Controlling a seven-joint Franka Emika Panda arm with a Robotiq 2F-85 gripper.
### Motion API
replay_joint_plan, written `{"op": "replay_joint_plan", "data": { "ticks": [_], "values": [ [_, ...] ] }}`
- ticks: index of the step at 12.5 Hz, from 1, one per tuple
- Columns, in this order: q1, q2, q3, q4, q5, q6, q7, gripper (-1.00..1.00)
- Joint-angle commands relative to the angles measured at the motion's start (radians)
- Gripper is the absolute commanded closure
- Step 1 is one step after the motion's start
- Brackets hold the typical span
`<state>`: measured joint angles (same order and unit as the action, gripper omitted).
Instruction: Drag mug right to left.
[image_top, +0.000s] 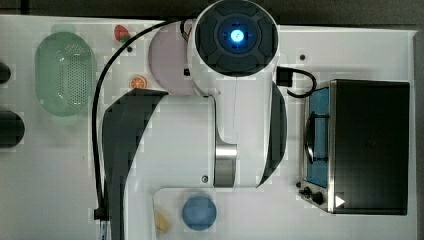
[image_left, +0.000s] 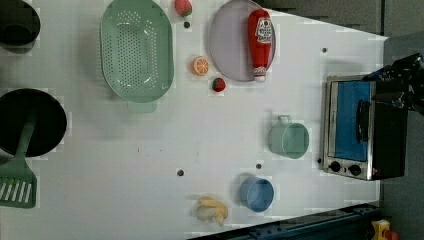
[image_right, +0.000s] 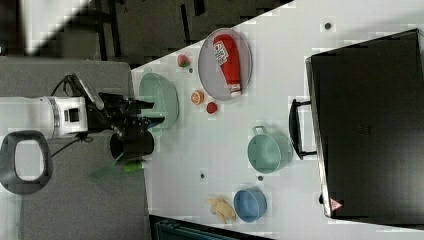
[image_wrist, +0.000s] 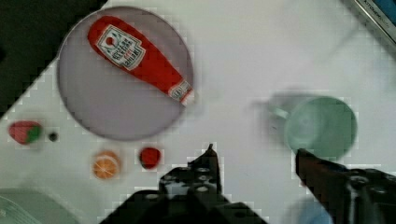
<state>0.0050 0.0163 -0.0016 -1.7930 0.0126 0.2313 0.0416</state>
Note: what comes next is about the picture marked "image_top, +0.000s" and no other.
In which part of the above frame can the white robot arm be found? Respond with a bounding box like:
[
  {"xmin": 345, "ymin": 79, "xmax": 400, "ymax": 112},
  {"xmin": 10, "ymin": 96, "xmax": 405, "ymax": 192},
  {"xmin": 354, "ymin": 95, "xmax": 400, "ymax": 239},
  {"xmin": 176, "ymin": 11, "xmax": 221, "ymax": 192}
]
[{"xmin": 101, "ymin": 0, "xmax": 287, "ymax": 240}]

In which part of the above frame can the pink round plate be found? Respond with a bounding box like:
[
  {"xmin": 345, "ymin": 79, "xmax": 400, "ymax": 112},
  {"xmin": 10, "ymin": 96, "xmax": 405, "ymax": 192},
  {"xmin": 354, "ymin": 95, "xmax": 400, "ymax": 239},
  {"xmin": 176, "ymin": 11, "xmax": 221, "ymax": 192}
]
[{"xmin": 148, "ymin": 21, "xmax": 195, "ymax": 95}]

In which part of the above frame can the toy orange slice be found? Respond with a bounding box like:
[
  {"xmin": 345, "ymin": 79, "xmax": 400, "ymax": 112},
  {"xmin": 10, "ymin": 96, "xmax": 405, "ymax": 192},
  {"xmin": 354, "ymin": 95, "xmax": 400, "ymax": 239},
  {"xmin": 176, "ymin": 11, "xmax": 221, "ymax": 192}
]
[{"xmin": 129, "ymin": 76, "xmax": 148, "ymax": 89}]

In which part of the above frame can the blue bowl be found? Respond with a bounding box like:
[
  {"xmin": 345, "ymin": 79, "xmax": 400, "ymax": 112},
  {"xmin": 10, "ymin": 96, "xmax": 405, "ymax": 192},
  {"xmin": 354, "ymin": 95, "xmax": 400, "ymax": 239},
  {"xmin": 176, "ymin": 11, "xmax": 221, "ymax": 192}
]
[{"xmin": 182, "ymin": 195, "xmax": 217, "ymax": 231}]

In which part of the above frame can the toy banana bunch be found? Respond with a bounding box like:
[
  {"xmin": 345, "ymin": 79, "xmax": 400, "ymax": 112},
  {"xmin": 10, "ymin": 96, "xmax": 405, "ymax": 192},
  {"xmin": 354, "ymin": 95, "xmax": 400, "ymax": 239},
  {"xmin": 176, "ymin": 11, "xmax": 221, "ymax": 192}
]
[{"xmin": 155, "ymin": 211, "xmax": 169, "ymax": 232}]

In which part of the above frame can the toy strawberry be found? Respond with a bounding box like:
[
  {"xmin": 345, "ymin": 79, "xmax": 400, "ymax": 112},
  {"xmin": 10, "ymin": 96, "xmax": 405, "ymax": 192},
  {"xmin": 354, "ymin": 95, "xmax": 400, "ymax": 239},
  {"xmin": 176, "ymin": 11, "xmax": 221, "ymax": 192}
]
[{"xmin": 114, "ymin": 25, "xmax": 131, "ymax": 43}]

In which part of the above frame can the black toaster oven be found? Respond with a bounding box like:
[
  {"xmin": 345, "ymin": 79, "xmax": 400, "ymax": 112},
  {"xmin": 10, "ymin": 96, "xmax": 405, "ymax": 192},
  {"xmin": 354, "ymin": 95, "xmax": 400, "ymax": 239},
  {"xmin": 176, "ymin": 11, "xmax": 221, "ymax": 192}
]
[{"xmin": 296, "ymin": 79, "xmax": 410, "ymax": 216}]

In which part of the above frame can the green perforated colander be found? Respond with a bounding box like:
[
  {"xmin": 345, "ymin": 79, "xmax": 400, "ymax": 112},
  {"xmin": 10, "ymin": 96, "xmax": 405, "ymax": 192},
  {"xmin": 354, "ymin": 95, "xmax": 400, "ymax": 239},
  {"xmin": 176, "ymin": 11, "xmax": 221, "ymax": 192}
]
[{"xmin": 35, "ymin": 32, "xmax": 96, "ymax": 117}]

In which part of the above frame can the black cylinder lower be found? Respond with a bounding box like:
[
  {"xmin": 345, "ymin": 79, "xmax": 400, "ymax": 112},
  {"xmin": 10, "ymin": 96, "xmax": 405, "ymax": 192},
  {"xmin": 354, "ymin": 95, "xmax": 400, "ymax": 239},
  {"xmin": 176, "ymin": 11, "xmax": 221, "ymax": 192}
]
[{"xmin": 0, "ymin": 111, "xmax": 25, "ymax": 149}]

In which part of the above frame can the black cylinder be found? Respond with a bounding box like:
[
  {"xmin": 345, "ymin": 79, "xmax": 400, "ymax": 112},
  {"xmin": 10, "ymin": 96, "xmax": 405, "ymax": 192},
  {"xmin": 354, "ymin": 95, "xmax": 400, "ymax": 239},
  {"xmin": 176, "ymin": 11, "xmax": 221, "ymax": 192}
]
[
  {"xmin": 0, "ymin": 63, "xmax": 11, "ymax": 84},
  {"xmin": 0, "ymin": 111, "xmax": 25, "ymax": 149}
]

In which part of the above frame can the black cylinder upper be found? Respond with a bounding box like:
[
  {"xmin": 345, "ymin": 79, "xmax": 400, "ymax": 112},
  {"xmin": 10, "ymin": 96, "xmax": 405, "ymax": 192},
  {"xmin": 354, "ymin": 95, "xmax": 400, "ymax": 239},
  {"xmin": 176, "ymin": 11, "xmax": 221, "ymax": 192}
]
[{"xmin": 0, "ymin": 63, "xmax": 11, "ymax": 84}]

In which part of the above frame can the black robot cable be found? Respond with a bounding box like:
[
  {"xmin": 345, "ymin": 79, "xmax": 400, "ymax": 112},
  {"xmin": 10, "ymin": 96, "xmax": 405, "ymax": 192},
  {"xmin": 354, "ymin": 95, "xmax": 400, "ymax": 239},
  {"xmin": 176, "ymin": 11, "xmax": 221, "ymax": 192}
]
[{"xmin": 91, "ymin": 18, "xmax": 188, "ymax": 222}]

